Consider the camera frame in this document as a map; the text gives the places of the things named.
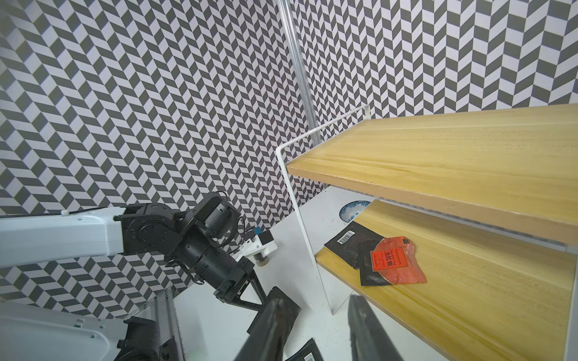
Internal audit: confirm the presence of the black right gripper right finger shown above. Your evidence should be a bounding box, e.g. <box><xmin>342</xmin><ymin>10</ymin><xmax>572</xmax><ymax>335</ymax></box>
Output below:
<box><xmin>348</xmin><ymin>295</ymin><xmax>403</xmax><ymax>361</ymax></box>

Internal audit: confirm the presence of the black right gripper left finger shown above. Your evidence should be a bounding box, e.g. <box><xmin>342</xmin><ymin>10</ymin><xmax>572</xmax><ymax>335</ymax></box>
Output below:
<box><xmin>233</xmin><ymin>297</ymin><xmax>290</xmax><ymax>361</ymax></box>

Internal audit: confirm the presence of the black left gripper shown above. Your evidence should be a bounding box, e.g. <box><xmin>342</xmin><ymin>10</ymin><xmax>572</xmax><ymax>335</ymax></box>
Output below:
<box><xmin>180</xmin><ymin>236</ymin><xmax>268</xmax><ymax>311</ymax></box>

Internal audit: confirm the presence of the black tea bag with barcode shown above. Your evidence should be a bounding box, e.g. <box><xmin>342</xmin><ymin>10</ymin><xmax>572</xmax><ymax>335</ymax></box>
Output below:
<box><xmin>286</xmin><ymin>338</ymin><xmax>324</xmax><ymax>361</ymax></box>

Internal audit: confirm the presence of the red tea bag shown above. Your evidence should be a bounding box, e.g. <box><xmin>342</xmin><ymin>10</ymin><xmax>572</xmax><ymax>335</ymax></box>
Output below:
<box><xmin>370</xmin><ymin>236</ymin><xmax>427</xmax><ymax>285</ymax></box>

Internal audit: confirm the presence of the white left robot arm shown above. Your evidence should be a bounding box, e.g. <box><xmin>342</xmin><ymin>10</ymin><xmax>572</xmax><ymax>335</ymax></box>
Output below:
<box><xmin>1</xmin><ymin>193</ymin><xmax>268</xmax><ymax>360</ymax></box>

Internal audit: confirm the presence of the white wooden two-tier shelf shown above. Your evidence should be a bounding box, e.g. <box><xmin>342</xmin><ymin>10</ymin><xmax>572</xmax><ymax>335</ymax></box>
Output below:
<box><xmin>280</xmin><ymin>104</ymin><xmax>577</xmax><ymax>360</ymax></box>

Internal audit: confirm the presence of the blue white patterned bowl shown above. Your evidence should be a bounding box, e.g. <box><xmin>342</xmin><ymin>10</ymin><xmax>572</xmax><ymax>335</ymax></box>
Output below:
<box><xmin>339</xmin><ymin>200</ymin><xmax>371</xmax><ymax>223</ymax></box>

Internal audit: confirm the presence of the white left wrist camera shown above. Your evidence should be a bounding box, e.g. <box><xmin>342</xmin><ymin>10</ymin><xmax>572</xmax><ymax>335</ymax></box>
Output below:
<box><xmin>233</xmin><ymin>227</ymin><xmax>278</xmax><ymax>267</ymax></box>

